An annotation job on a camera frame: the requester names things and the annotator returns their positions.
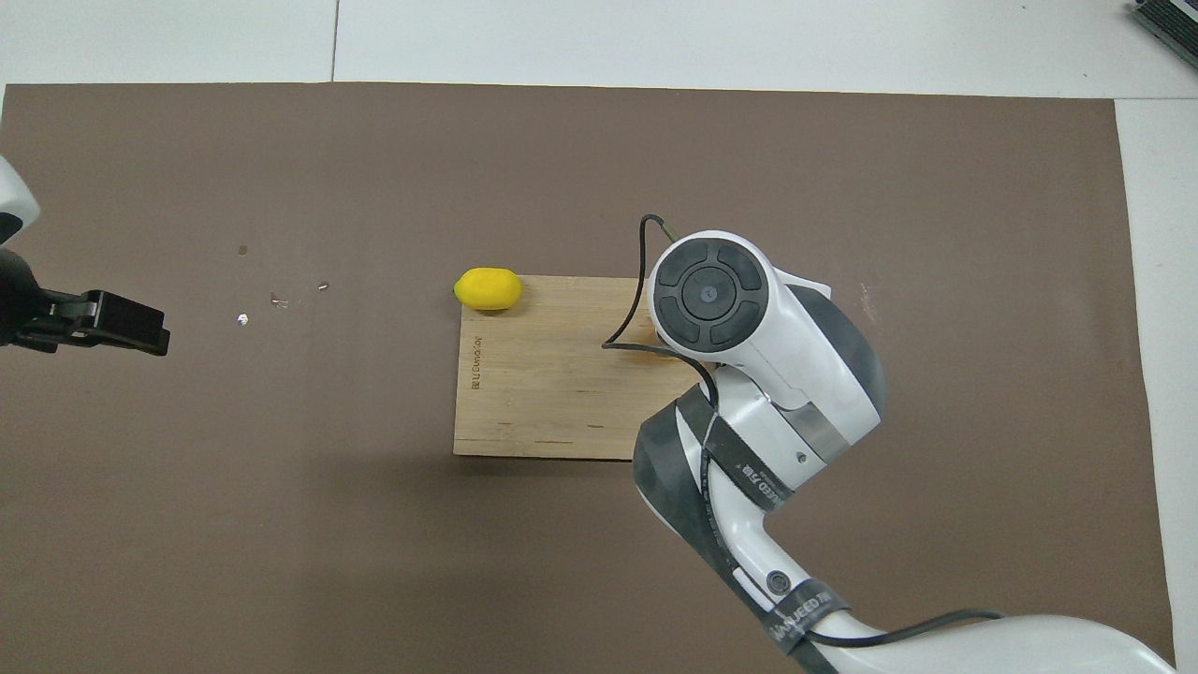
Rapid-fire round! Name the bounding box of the wooden cutting board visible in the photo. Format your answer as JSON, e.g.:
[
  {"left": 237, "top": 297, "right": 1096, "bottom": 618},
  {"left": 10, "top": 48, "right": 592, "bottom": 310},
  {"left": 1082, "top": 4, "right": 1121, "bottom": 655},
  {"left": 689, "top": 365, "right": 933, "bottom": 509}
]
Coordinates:
[{"left": 453, "top": 274, "right": 703, "bottom": 462}]

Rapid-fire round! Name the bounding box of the brown table mat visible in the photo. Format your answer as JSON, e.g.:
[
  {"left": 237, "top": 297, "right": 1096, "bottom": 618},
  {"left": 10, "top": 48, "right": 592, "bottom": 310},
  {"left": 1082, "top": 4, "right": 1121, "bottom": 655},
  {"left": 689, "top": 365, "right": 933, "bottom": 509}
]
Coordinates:
[{"left": 0, "top": 82, "right": 1178, "bottom": 674}]

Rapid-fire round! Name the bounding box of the yellow lemon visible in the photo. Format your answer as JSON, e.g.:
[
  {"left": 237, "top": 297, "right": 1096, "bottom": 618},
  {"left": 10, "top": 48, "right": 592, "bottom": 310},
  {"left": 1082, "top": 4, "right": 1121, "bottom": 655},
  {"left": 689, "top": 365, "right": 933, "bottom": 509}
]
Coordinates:
[{"left": 454, "top": 268, "right": 523, "bottom": 312}]

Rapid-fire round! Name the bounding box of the dark ridged device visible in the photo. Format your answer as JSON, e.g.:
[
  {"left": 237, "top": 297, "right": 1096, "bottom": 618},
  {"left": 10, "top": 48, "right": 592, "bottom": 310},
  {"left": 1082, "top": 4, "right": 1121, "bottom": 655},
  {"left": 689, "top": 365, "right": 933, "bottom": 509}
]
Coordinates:
[{"left": 1131, "top": 0, "right": 1198, "bottom": 66}]

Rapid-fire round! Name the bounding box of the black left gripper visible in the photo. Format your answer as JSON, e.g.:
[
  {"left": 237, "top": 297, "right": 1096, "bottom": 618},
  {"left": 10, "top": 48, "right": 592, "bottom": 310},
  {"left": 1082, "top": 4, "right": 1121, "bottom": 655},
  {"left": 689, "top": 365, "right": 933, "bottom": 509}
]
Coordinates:
[{"left": 0, "top": 248, "right": 171, "bottom": 358}]

